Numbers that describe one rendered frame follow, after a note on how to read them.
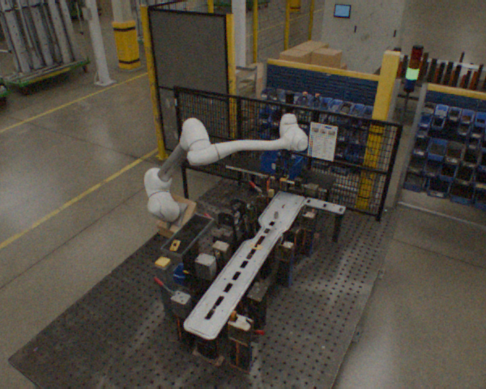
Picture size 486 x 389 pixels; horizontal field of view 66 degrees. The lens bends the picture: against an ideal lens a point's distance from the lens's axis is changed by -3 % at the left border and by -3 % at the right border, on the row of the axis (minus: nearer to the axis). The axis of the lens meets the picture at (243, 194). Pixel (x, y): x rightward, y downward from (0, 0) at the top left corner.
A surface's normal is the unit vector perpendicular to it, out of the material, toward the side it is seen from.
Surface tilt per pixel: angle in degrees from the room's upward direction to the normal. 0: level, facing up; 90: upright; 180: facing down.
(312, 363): 0
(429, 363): 0
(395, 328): 0
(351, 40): 90
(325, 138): 90
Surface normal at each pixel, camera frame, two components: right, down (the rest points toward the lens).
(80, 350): 0.00, -0.83
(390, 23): -0.50, 0.48
